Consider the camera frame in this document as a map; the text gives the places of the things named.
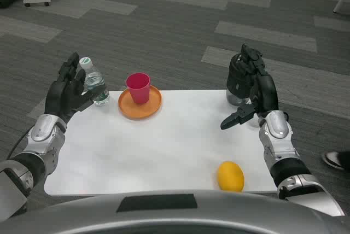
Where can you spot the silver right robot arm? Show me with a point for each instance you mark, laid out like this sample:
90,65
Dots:
284,149

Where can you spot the yellow lemon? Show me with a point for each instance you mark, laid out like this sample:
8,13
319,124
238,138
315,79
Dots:
230,176

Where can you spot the orange round plate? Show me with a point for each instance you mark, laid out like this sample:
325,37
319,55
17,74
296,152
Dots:
128,108

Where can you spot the black and white sneaker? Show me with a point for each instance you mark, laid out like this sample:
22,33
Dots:
332,160

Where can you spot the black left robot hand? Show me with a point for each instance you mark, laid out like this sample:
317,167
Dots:
58,96

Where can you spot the black portable blender bottle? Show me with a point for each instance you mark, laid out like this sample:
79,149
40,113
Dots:
238,81

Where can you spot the clear plastic water bottle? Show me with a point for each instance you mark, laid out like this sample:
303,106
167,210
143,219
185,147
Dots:
95,83

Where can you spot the silver robot chest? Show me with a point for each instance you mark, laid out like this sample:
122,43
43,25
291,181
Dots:
175,217

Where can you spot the red plastic cup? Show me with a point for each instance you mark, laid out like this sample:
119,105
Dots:
138,87

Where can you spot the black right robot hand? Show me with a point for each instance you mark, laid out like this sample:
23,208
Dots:
266,92

